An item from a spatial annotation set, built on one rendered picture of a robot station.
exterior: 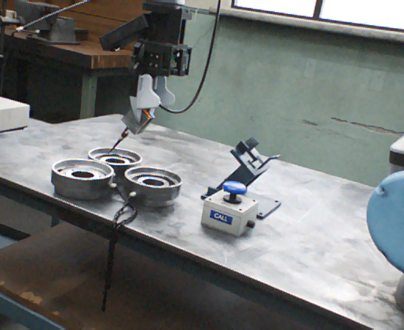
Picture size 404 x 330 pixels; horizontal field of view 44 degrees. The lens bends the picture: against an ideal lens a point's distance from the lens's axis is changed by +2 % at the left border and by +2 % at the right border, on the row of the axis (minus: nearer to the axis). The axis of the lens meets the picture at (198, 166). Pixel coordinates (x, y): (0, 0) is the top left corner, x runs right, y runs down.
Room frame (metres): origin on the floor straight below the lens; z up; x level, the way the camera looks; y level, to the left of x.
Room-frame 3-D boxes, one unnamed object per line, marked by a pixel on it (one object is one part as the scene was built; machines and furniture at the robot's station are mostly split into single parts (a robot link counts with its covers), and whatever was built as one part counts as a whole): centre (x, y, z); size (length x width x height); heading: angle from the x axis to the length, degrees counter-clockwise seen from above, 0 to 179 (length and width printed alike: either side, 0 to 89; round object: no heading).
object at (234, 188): (0.77, -0.06, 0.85); 0.04 x 0.04 x 0.05
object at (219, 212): (0.77, -0.07, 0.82); 0.08 x 0.07 x 0.05; 64
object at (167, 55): (0.91, 0.10, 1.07); 0.09 x 0.08 x 0.12; 64
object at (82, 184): (0.82, 0.20, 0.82); 0.10 x 0.10 x 0.04
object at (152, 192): (0.84, 0.08, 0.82); 0.10 x 0.10 x 0.04
